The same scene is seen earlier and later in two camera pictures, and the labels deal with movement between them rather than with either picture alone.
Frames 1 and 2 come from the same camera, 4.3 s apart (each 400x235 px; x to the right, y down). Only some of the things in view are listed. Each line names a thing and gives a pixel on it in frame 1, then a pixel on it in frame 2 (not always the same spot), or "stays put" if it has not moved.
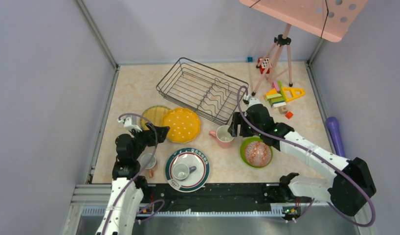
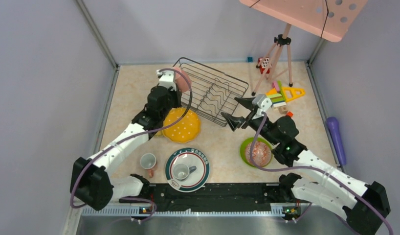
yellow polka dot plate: [185, 125] stays put
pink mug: [224, 138] → [182, 82]
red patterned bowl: [258, 153] stays put
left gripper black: [149, 134] → [177, 95]
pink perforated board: [331, 20] stays put
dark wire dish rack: [211, 94] stays put
